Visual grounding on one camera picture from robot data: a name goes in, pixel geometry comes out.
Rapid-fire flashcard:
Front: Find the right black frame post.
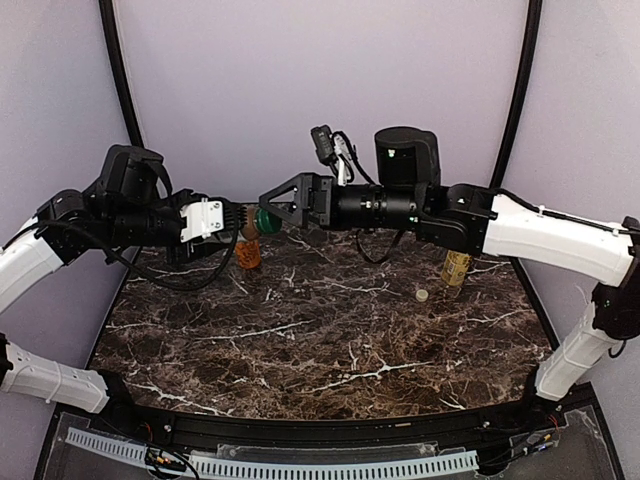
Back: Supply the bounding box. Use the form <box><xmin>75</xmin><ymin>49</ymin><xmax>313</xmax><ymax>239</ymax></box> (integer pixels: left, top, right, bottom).
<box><xmin>489</xmin><ymin>0</ymin><xmax>543</xmax><ymax>188</ymax></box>

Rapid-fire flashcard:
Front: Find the black front rail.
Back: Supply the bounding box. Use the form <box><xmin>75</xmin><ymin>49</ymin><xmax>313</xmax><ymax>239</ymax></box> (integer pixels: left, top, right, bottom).
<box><xmin>90</xmin><ymin>402</ymin><xmax>566</xmax><ymax>450</ymax></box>

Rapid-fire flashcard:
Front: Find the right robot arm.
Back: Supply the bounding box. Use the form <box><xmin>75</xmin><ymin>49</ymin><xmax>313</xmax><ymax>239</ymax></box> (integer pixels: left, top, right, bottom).
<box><xmin>259</xmin><ymin>126</ymin><xmax>639</xmax><ymax>403</ymax></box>

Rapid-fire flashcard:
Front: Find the pale cream bottle cap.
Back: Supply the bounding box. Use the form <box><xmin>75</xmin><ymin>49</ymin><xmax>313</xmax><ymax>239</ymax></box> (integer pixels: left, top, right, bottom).
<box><xmin>415</xmin><ymin>289</ymin><xmax>429</xmax><ymax>303</ymax></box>

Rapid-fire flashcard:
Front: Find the white slotted cable duct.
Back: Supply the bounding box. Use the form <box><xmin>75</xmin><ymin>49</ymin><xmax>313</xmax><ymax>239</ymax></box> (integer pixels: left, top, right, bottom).
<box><xmin>64</xmin><ymin>427</ymin><xmax>479</xmax><ymax>479</ymax></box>

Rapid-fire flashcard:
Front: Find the green cap brown bottle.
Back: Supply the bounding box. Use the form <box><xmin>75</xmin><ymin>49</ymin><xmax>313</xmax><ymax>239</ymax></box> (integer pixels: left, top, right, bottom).
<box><xmin>238</xmin><ymin>206</ymin><xmax>263</xmax><ymax>242</ymax></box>

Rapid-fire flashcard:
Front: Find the left black frame post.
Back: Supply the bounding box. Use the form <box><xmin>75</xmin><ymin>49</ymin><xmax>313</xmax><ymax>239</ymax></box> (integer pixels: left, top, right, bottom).
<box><xmin>98</xmin><ymin>0</ymin><xmax>144</xmax><ymax>147</ymax></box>

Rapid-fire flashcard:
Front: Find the orange tea bottle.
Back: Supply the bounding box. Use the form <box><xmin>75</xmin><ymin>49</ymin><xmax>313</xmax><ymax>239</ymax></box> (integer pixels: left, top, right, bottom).
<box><xmin>235</xmin><ymin>240</ymin><xmax>261</xmax><ymax>270</ymax></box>

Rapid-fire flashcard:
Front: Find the yellow tea bottle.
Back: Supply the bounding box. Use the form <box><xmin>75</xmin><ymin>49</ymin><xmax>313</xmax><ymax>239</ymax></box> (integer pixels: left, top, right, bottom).
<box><xmin>441</xmin><ymin>250</ymin><xmax>472</xmax><ymax>298</ymax></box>

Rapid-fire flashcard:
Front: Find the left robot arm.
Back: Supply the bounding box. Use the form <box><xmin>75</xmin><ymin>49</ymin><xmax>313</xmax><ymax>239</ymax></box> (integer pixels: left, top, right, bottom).
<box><xmin>1</xmin><ymin>145</ymin><xmax>247</xmax><ymax>414</ymax></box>

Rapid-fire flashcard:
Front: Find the black frame post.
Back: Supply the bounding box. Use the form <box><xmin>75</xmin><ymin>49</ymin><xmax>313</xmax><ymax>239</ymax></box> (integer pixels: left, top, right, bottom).
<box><xmin>489</xmin><ymin>0</ymin><xmax>543</xmax><ymax>188</ymax></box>
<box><xmin>98</xmin><ymin>0</ymin><xmax>144</xmax><ymax>147</ymax></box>

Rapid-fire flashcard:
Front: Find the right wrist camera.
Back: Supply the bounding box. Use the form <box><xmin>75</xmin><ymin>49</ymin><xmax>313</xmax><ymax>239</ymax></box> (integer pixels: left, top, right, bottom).
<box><xmin>310</xmin><ymin>125</ymin><xmax>334</xmax><ymax>166</ymax></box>

